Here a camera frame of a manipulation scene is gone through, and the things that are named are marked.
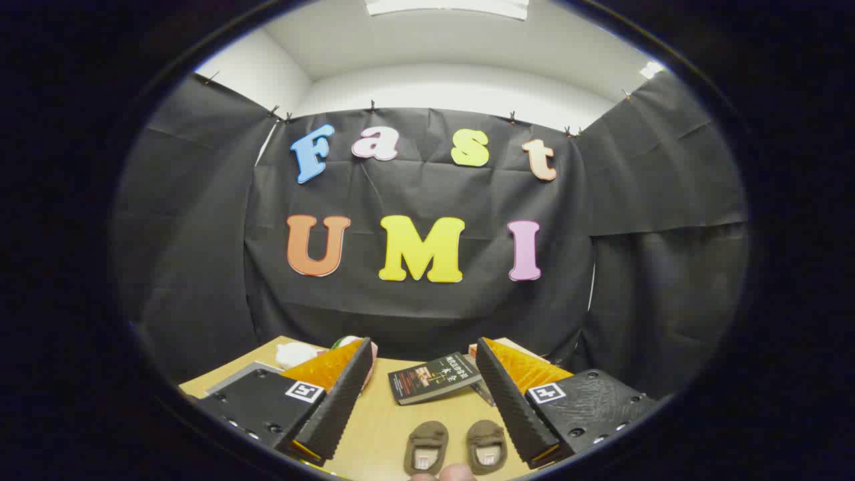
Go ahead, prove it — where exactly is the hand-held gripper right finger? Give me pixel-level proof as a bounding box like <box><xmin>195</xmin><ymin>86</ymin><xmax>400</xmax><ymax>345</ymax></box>
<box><xmin>475</xmin><ymin>337</ymin><xmax>663</xmax><ymax>470</ymax></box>

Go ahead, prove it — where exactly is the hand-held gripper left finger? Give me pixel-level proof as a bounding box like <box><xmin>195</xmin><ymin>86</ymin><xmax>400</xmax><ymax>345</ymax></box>
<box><xmin>197</xmin><ymin>337</ymin><xmax>375</xmax><ymax>468</ymax></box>

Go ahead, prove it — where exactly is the brown fuzzy shoe with bow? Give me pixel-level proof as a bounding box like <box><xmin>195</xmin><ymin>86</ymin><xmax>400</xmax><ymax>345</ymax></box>
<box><xmin>403</xmin><ymin>420</ymin><xmax>450</xmax><ymax>477</ymax></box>
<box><xmin>466</xmin><ymin>419</ymin><xmax>509</xmax><ymax>476</ymax></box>

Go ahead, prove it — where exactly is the beige fabric storage box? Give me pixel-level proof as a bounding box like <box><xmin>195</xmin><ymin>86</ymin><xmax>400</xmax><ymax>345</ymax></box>
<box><xmin>204</xmin><ymin>361</ymin><xmax>285</xmax><ymax>396</ymax></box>

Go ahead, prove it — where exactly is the beige book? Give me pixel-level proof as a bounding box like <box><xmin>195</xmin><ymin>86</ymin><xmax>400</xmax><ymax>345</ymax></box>
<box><xmin>468</xmin><ymin>337</ymin><xmax>539</xmax><ymax>365</ymax></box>

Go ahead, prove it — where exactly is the watermelon slice plush toy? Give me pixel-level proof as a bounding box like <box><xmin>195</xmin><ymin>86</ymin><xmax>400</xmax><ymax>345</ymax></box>
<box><xmin>331</xmin><ymin>335</ymin><xmax>379</xmax><ymax>389</ymax></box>

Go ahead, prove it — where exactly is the white plush toy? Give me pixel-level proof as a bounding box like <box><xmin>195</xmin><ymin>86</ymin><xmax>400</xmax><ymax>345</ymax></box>
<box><xmin>275</xmin><ymin>341</ymin><xmax>327</xmax><ymax>370</ymax></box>

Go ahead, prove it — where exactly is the black hardcover book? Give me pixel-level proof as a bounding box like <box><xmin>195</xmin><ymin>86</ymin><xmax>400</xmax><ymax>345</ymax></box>
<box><xmin>387</xmin><ymin>352</ymin><xmax>484</xmax><ymax>406</ymax></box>

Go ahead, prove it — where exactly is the large ceiling light panel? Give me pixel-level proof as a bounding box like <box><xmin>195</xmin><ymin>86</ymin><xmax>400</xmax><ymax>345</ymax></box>
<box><xmin>364</xmin><ymin>0</ymin><xmax>530</xmax><ymax>21</ymax></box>

